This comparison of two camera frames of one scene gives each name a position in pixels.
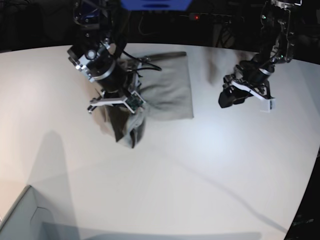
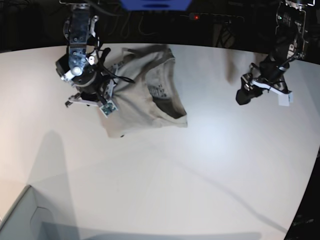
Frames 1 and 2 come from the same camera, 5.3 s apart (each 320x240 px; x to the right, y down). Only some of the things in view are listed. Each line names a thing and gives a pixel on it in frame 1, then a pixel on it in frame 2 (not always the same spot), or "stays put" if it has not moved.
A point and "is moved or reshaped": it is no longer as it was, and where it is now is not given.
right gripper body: x=249 y=79 → x=267 y=75
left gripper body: x=121 y=83 → x=95 y=83
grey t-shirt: x=164 y=84 is moved or reshaped
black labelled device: x=306 y=224 stays put
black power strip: x=225 y=19 stays put
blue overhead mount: x=156 y=5 stays put
